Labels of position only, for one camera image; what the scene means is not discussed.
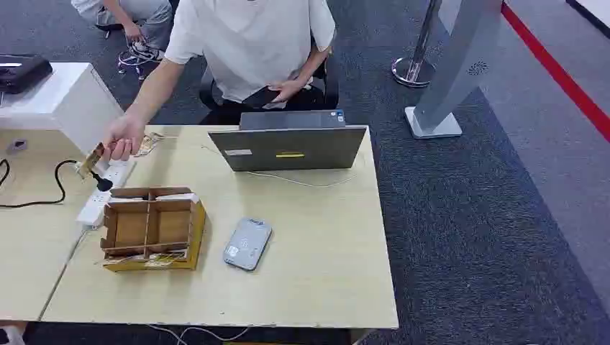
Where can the grey laptop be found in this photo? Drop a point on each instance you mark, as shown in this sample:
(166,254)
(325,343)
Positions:
(286,147)

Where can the person's left hand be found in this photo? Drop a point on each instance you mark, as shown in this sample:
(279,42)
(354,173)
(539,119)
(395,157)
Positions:
(290,88)

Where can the white power strip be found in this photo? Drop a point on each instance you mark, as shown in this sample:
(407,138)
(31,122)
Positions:
(102,197)

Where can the person's right hand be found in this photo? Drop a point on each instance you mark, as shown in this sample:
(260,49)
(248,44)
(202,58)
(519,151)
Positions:
(124,135)

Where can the grey flat card reader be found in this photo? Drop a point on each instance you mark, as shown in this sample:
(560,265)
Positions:
(247,244)

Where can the white cabinet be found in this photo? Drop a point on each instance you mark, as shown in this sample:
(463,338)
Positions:
(66,102)

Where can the cards in box slot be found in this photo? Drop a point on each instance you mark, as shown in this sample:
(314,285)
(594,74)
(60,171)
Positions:
(147,259)

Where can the chrome stool base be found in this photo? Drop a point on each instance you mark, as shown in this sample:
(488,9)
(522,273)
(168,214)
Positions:
(129,61)

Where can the black device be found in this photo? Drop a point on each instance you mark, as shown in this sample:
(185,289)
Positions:
(21,71)

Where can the wooden card box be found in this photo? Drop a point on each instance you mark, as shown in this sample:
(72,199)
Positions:
(152,228)

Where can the black phone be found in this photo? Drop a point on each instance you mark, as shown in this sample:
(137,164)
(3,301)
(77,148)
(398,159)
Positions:
(259,97)

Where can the seated person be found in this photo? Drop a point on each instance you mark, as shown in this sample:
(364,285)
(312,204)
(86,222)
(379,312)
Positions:
(248,47)

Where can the white card stack in box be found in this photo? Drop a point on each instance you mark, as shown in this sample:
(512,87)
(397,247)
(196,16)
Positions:
(177,197)

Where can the small grey desk socket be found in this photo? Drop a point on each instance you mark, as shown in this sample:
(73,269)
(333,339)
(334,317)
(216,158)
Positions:
(17,145)

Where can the grey kiosk stand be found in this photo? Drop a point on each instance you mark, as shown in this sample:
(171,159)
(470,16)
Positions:
(452,71)

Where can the crouching person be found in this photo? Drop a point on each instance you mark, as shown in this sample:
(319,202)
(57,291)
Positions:
(143,19)

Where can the chrome stanchion post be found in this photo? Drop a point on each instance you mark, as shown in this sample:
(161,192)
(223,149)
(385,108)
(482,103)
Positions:
(413,71)

